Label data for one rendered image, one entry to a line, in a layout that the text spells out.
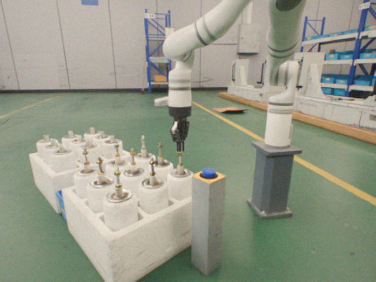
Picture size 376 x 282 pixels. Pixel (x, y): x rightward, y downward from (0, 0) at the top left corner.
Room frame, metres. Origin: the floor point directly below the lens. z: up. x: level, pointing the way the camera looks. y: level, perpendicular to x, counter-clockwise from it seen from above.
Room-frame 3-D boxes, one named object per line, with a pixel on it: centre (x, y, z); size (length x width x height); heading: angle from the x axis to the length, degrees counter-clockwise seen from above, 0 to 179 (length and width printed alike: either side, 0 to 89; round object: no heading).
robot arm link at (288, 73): (0.95, -0.37, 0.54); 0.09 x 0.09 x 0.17; 67
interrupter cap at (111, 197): (0.62, 0.20, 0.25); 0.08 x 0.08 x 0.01
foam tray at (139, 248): (0.79, 0.19, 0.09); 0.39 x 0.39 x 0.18; 43
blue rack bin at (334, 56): (6.21, -3.68, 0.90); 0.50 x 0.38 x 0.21; 103
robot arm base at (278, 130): (0.95, -0.37, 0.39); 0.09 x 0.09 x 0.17; 12
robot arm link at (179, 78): (0.79, 0.02, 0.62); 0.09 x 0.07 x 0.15; 146
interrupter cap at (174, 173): (0.78, 0.02, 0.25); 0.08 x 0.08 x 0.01
